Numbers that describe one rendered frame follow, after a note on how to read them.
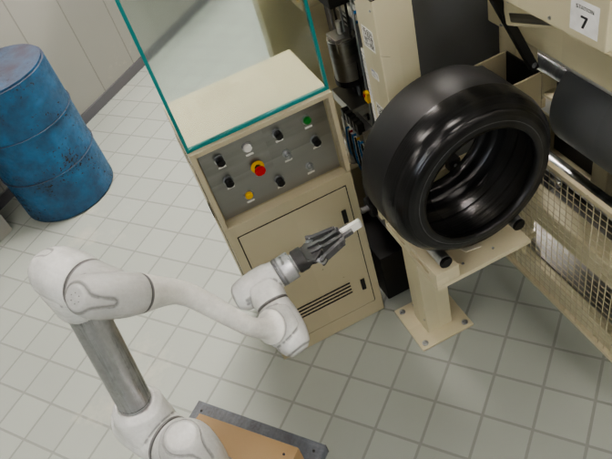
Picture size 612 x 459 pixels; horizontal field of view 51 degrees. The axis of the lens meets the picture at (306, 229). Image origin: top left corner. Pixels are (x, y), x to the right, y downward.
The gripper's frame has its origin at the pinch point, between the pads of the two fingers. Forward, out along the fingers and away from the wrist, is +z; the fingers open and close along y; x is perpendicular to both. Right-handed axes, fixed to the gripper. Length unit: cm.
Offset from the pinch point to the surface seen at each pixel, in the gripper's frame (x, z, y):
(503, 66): 11, 82, 38
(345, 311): 100, -12, 50
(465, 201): 28, 41, 8
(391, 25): -37, 41, 26
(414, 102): -25.2, 32.9, 4.6
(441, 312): 107, 24, 26
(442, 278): 32.2, 18.4, -10.7
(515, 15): -26, 74, 14
